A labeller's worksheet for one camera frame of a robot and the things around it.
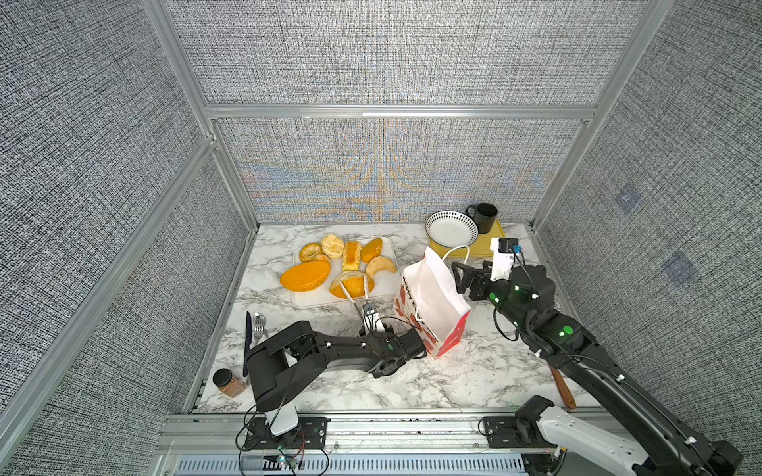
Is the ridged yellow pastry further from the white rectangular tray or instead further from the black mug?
the black mug

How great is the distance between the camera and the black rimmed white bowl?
1162 millimetres

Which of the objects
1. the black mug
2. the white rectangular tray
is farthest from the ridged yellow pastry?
the black mug

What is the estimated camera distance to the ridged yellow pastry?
105 centimetres
